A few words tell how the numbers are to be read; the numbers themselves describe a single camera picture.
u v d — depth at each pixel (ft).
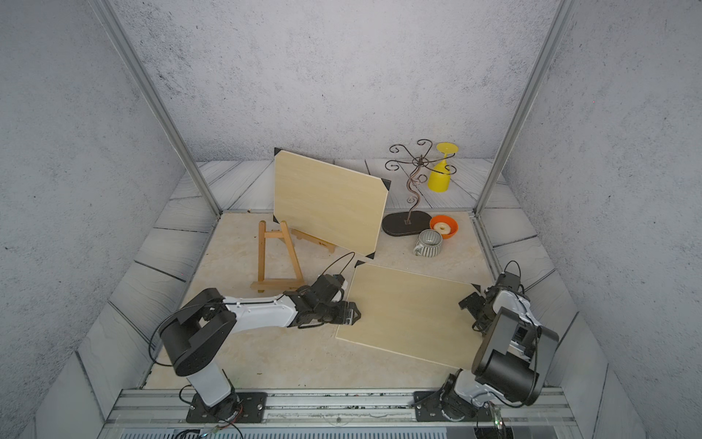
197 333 1.52
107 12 2.30
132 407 2.48
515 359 1.49
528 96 2.79
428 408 2.37
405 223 3.76
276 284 3.07
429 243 3.35
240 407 2.37
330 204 3.19
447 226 3.63
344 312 2.59
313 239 3.50
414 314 3.01
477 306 2.66
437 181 3.32
